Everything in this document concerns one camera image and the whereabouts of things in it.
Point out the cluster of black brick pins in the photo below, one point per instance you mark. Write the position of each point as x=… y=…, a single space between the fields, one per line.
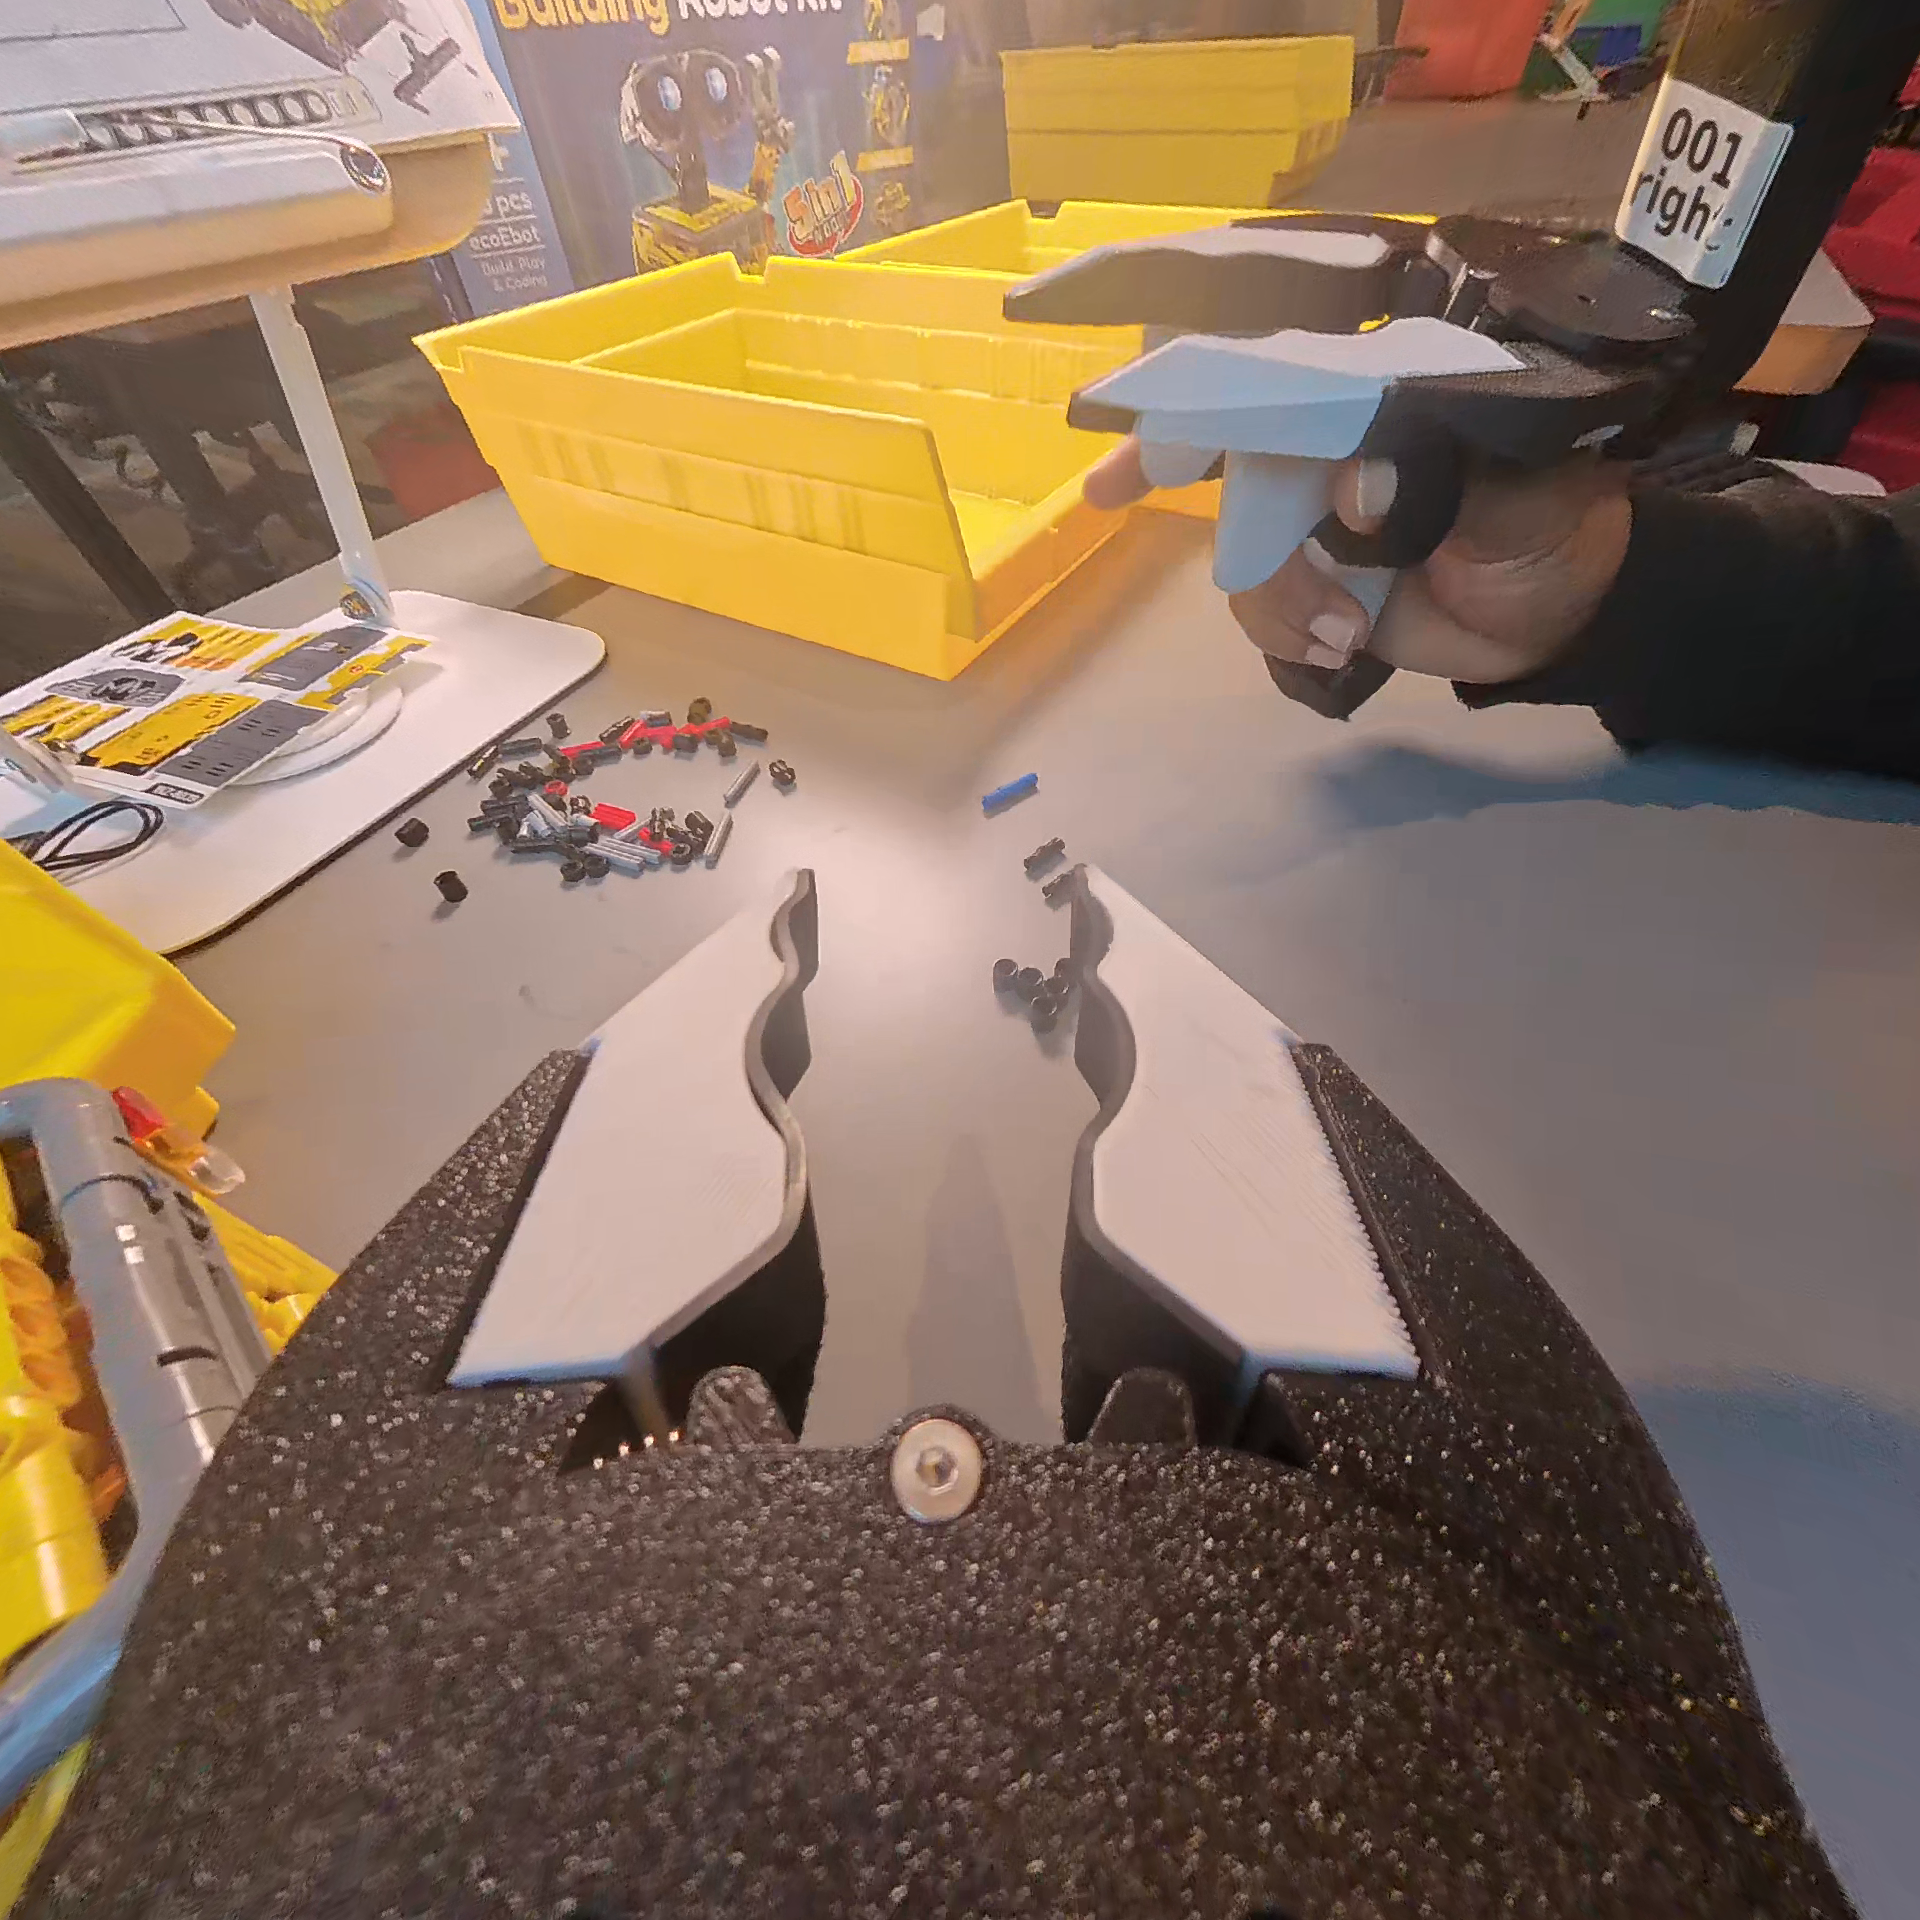
x=1036 y=985

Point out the yellow toy brick vehicle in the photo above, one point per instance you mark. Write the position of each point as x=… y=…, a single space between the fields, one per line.
x=167 y=1321

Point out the open instruction booklet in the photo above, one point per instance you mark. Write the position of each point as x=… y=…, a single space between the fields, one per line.
x=183 y=63

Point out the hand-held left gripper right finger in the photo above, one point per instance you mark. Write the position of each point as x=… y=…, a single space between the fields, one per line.
x=1245 y=1201

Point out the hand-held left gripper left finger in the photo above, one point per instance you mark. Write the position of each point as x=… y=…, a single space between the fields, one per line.
x=647 y=1201

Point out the grey desk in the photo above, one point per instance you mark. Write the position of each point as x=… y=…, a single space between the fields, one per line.
x=1501 y=1051

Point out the person's right hand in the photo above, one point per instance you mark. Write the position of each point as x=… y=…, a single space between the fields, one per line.
x=1516 y=585

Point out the red plastic chair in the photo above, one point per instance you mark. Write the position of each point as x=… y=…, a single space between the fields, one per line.
x=1885 y=271

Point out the dark printed cardboard box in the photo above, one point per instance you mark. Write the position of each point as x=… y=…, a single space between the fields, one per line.
x=571 y=165

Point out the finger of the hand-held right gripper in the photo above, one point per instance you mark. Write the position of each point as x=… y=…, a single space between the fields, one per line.
x=1263 y=277
x=1321 y=377

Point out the yellow plastic bin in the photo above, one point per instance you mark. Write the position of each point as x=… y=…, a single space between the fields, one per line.
x=1021 y=236
x=751 y=451
x=1171 y=121
x=92 y=1036

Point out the pile of small brick pieces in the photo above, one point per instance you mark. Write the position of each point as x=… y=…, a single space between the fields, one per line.
x=584 y=816

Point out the building instruction booklet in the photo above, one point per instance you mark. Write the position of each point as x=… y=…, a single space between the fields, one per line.
x=211 y=704

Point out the beige stand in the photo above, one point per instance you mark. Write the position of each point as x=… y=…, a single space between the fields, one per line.
x=183 y=256

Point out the small blue brick pin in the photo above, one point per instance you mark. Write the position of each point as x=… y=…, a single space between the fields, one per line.
x=1011 y=792

